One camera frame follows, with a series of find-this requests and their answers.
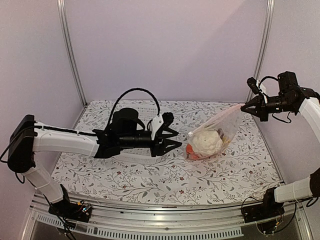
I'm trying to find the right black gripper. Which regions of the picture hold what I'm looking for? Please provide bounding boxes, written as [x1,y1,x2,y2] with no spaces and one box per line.
[242,92,296,122]

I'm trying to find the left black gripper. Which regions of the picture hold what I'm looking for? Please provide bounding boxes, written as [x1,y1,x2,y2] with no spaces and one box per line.
[119,129,183,158]

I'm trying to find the white toy cauliflower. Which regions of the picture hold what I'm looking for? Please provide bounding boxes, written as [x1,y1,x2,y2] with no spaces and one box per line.
[189,130,223,156]

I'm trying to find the clear zip top bag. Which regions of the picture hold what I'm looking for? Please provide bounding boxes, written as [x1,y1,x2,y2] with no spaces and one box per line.
[185,104,244,160]

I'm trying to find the white plastic basket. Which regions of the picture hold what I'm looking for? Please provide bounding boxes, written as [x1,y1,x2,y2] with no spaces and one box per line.
[134,106,158,122]

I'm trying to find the dark purple toy grapes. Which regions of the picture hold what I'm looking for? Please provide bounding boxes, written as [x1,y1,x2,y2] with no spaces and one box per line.
[217,128,224,138]

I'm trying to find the yellow toy corn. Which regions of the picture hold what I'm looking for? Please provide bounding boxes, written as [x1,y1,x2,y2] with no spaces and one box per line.
[222,137,231,145]

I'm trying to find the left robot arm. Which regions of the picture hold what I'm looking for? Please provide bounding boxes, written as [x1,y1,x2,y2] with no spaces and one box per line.
[1,98,182,217]

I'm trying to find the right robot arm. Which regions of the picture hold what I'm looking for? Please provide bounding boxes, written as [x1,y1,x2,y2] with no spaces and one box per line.
[240,71,320,218]

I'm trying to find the floral table mat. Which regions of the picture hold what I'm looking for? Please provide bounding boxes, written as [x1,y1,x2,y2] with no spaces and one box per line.
[52,114,282,205]

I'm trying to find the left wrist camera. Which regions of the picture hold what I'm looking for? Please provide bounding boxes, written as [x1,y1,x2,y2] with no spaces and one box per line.
[148,112,174,141]

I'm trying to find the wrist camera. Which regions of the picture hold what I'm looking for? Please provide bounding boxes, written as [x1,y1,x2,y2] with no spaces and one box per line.
[148,112,174,141]
[246,77,267,96]

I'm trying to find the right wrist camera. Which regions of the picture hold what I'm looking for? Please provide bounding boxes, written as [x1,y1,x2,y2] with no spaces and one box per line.
[246,77,267,96]

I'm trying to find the right aluminium frame post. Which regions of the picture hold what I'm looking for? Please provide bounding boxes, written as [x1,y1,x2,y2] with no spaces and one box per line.
[246,0,276,103]

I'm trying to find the aluminium frame post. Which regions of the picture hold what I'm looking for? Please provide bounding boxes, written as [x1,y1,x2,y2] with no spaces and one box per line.
[56,0,88,107]
[246,0,276,103]

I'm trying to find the front aluminium rail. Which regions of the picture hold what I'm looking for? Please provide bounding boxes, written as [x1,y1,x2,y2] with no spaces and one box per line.
[20,193,315,240]

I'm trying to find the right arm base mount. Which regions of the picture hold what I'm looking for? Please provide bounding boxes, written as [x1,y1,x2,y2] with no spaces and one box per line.
[241,187,285,223]

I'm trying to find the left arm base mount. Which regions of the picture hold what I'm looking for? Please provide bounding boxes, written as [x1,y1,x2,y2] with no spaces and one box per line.
[48,184,92,223]

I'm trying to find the left aluminium frame post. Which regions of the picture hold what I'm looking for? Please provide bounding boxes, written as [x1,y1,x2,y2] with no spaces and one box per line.
[56,0,88,107]

